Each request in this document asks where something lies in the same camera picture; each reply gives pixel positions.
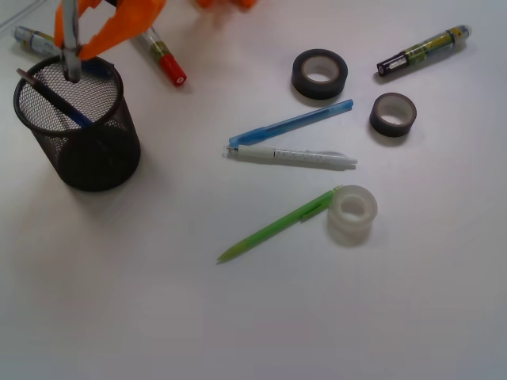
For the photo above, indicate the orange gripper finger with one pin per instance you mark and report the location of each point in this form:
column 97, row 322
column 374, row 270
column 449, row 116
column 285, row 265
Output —
column 59, row 39

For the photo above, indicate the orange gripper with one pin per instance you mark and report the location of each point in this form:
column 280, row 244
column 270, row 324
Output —
column 134, row 17

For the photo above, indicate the silver metal pen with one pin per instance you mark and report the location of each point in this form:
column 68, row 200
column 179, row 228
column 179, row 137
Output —
column 71, row 62

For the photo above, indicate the red cap whiteboard marker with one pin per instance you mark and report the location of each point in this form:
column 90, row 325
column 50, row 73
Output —
column 155, row 47

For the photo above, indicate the dark blue ballpoint pen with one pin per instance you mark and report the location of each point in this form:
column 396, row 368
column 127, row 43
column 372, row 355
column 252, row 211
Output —
column 56, row 100

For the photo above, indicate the light blue capped pen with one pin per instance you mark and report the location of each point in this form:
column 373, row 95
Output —
column 262, row 133

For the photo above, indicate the white ballpoint pen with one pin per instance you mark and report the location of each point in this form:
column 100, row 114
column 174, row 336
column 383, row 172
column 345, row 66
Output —
column 274, row 156

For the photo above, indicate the green mechanical pencil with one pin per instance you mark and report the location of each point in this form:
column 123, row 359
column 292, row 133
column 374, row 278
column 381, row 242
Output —
column 303, row 213

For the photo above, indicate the black mesh pen holder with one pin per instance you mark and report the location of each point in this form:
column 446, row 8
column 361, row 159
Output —
column 95, row 158

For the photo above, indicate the blue cap whiteboard marker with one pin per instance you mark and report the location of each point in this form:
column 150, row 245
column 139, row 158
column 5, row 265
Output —
column 43, row 44

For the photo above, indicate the large black tape roll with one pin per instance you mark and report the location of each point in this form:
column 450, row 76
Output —
column 319, row 74

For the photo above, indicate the small black tape roll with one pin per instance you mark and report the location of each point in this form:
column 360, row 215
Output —
column 393, row 115

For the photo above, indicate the clear tape roll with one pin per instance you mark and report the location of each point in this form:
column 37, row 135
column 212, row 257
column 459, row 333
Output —
column 351, row 214

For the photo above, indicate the black cap whiteboard marker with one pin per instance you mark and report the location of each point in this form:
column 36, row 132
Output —
column 445, row 41

